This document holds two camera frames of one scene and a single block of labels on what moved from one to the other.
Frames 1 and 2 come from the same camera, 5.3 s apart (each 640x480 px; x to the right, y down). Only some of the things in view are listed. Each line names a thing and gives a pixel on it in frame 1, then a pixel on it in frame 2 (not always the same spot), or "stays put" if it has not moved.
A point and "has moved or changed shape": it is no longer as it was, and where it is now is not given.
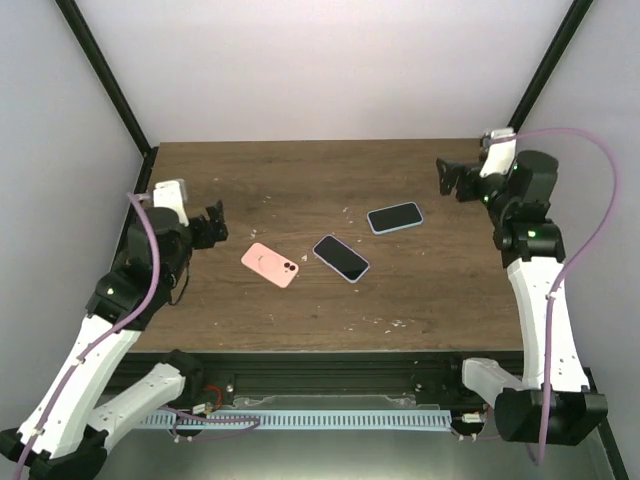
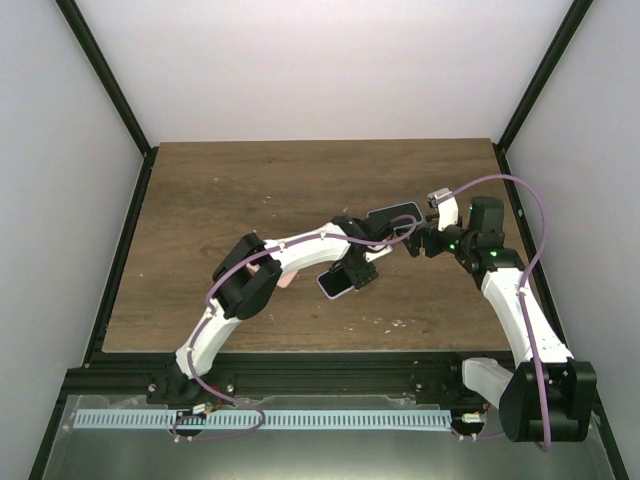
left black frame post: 101,62 stays put
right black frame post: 550,61 stays put
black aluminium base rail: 439,374 stays put
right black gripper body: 466,193 -> 433,249
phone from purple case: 341,258 has moved or changed shape
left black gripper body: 202,241 -> 351,267
